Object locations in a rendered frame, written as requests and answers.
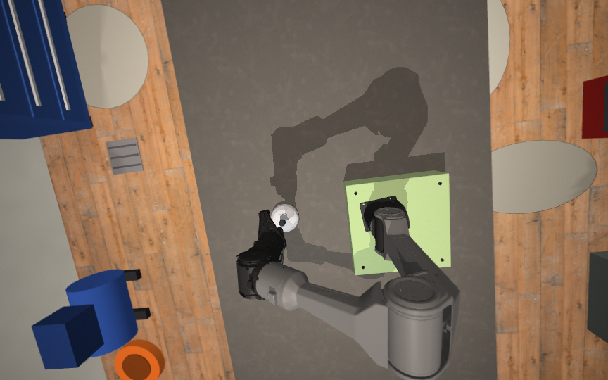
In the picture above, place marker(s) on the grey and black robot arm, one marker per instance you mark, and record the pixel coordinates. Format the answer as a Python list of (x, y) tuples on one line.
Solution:
[(398, 326)]

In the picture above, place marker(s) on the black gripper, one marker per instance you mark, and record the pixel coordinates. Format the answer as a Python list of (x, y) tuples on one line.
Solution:
[(268, 230)]

